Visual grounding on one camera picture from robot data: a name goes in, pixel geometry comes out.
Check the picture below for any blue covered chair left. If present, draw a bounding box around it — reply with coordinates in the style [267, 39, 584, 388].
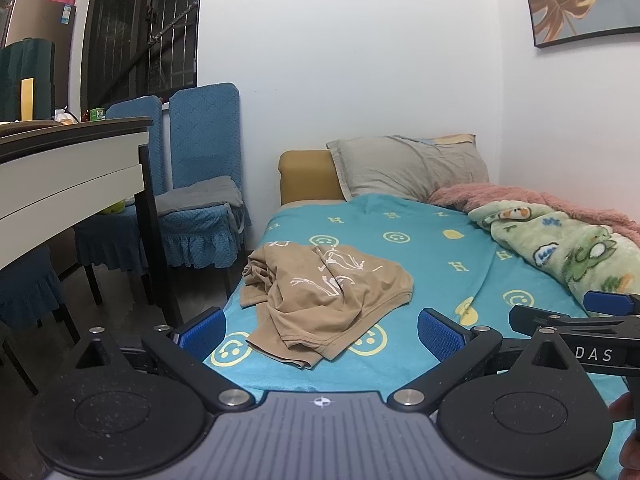
[74, 96, 166, 307]

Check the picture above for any pink fluffy blanket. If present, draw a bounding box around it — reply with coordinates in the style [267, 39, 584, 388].
[427, 182, 640, 248]

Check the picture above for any person right hand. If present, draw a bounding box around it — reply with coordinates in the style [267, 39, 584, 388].
[607, 391, 640, 480]

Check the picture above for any grey folded cloth on chair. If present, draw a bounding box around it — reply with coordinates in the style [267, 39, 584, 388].
[155, 176, 244, 216]

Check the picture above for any yellow pillow behind grey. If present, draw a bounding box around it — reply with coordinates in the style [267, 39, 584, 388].
[420, 133, 476, 146]

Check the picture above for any green cartoon fleece blanket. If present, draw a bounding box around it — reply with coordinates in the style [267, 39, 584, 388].
[468, 200, 639, 307]

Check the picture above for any tan t-shirt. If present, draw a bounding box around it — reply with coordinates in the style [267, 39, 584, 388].
[240, 240, 414, 370]

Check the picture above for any teal smiley bed sheet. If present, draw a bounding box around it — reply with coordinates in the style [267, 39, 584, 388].
[202, 193, 637, 480]

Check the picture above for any blue covered chair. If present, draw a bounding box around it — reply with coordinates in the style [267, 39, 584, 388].
[74, 96, 166, 307]
[156, 82, 250, 295]

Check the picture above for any yellow green toy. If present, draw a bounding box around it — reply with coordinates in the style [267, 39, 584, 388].
[100, 200, 127, 214]

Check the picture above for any blue covered chair right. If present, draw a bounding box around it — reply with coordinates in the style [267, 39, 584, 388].
[156, 82, 250, 295]

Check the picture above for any mustard yellow headboard cushion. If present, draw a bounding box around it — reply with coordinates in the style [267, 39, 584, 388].
[278, 150, 344, 205]

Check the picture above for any dark green chair back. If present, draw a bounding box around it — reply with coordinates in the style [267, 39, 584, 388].
[0, 38, 54, 122]

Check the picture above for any dark window door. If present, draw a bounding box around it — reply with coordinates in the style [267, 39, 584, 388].
[80, 0, 200, 113]

